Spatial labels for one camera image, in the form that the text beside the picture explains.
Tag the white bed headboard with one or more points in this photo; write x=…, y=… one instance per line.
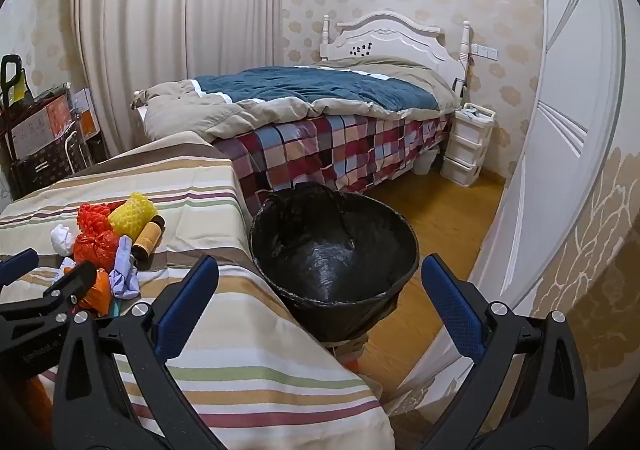
x=390, y=37

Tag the bin with black bag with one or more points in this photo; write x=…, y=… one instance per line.
x=330, y=260

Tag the cardboard box with orange print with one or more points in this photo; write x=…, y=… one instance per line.
x=37, y=122

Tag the white wall switch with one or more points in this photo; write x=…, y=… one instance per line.
x=486, y=50

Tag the amber bottle with black cap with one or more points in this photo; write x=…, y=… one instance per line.
x=146, y=240

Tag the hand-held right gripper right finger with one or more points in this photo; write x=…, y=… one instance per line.
x=450, y=300

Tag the white and orange box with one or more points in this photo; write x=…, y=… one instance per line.
x=84, y=110

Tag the white plastic drawer unit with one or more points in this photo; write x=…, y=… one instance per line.
x=467, y=150

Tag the checkered bed sheet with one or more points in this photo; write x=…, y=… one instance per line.
x=320, y=150

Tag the small white wrapper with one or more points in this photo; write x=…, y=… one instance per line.
x=67, y=271

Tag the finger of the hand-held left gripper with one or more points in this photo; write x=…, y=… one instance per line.
x=75, y=282
x=17, y=265

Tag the beige curtain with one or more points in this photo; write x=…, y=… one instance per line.
x=175, y=30

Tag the orange wrapper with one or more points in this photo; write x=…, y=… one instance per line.
x=97, y=295

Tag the white panelled door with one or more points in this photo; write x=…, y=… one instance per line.
x=565, y=105

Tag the brown patterned bag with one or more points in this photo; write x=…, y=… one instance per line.
x=45, y=165

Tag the blue and beige duvet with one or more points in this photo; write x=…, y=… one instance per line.
x=310, y=85

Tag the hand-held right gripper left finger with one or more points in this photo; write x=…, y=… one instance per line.
x=187, y=290

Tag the pale blue white wrapper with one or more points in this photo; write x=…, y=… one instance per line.
x=124, y=275

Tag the red foam net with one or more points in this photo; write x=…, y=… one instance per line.
x=92, y=217

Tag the red plastic bag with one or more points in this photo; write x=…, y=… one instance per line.
x=95, y=247

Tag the small white wastebasket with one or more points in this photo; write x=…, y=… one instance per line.
x=426, y=161

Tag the striped tablecloth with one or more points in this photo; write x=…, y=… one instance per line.
x=225, y=345

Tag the yellow foam net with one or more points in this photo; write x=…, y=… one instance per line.
x=131, y=212

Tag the person's orange clothing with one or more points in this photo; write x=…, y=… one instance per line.
x=39, y=397

